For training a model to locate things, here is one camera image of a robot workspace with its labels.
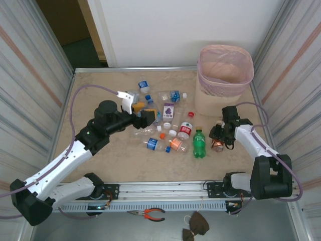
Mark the brown chocolate drink bottle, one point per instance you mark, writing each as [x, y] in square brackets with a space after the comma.
[217, 145]

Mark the bottle colourful blue label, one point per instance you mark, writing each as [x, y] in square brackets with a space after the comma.
[152, 105]

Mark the large clear unlabelled bottle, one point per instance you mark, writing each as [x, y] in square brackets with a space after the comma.
[145, 131]

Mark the bottle purple grape label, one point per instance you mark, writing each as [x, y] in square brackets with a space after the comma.
[168, 110]

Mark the short blue-label bottle blue cap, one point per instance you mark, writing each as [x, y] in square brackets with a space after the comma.
[144, 85]

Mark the long blue-label bottle blue cap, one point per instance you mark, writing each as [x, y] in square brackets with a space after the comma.
[151, 144]

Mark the water bottle red label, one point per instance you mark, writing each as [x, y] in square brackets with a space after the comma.
[185, 130]

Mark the slim clear unlabelled bottle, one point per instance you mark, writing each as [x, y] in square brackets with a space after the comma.
[178, 118]

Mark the blue-label bottle white cap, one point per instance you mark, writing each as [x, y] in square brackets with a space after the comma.
[174, 96]

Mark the clear bottle orange label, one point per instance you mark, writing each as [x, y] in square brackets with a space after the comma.
[176, 143]

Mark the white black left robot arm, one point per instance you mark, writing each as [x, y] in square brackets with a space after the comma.
[50, 173]

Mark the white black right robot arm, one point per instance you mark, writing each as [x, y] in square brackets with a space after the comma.
[270, 175]

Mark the beige plastic waste bin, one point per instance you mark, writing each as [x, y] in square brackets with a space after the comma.
[215, 105]

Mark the pink bin liner bag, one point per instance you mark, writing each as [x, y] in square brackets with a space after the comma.
[225, 67]

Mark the green soda bottle yellow cap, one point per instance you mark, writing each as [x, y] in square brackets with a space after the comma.
[199, 145]

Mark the small black control board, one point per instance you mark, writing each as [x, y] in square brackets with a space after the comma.
[233, 204]
[96, 207]

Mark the corrugated metal side panel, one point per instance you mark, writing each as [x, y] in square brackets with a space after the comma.
[25, 75]
[311, 125]

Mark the brown cloth pouch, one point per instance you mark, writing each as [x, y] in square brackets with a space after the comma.
[199, 223]

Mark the grey metal lower shelf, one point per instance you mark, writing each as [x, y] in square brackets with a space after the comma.
[100, 231]

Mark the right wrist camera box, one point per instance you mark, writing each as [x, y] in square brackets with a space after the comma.
[220, 123]

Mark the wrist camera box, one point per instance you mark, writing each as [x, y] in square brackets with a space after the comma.
[220, 123]
[126, 100]

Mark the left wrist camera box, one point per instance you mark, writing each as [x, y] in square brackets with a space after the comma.
[126, 100]

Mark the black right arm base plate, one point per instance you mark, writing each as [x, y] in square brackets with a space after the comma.
[213, 187]

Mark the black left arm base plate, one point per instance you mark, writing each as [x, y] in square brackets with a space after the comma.
[113, 190]

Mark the white door frame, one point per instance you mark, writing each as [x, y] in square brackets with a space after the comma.
[100, 37]

